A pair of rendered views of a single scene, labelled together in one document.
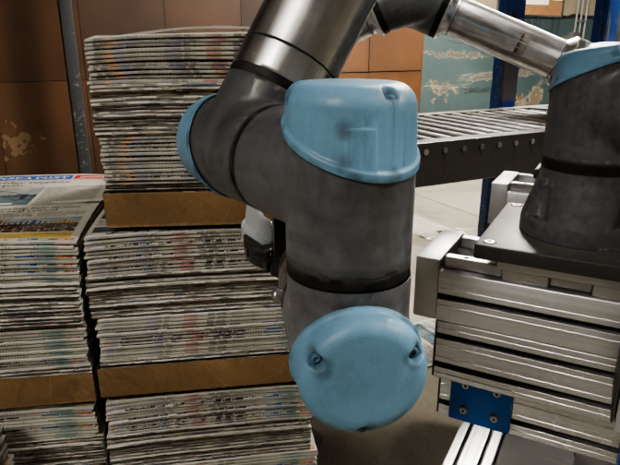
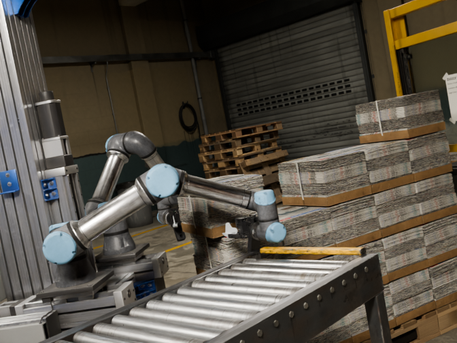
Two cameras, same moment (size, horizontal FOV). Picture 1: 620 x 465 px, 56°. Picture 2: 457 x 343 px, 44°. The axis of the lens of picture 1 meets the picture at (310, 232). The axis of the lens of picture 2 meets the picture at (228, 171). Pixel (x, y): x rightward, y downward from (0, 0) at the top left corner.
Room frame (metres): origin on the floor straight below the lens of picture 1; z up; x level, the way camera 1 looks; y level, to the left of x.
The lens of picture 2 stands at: (3.39, -0.67, 1.27)
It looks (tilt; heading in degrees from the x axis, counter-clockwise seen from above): 4 degrees down; 161
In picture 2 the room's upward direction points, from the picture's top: 11 degrees counter-clockwise
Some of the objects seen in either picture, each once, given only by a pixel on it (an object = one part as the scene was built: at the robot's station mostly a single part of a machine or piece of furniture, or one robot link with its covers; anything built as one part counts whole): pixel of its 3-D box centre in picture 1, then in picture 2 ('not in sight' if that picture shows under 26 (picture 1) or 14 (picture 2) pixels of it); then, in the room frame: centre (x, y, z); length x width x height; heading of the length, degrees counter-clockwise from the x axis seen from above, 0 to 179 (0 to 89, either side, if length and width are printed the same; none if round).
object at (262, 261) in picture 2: not in sight; (294, 267); (1.62, 0.11, 0.77); 0.47 x 0.05 x 0.05; 27
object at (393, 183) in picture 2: not in sight; (368, 183); (0.72, 1.02, 0.86); 0.38 x 0.29 x 0.04; 9
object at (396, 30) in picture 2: not in sight; (414, 144); (0.28, 1.69, 0.97); 0.09 x 0.09 x 1.75; 9
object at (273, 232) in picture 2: not in sight; (271, 231); (1.44, 0.12, 0.88); 0.11 x 0.08 x 0.09; 7
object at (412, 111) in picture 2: not in sight; (413, 209); (0.67, 1.31, 0.65); 0.39 x 0.30 x 1.29; 9
